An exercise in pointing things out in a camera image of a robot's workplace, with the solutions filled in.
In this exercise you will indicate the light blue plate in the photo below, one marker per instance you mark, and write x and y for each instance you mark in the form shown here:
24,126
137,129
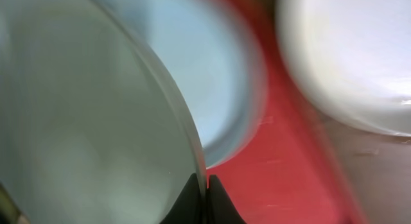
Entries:
212,55

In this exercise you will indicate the light green plate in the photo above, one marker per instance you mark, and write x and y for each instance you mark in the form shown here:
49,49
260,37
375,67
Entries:
93,128

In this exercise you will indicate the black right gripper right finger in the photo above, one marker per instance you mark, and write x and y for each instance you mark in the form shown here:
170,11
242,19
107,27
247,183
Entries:
220,208

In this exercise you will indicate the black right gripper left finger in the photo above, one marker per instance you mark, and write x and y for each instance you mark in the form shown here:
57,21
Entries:
187,208

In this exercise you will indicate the white plate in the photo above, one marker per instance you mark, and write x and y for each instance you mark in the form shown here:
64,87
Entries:
351,59

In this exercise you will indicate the red plastic tray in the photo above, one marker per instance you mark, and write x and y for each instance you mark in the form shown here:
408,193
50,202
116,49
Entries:
287,173

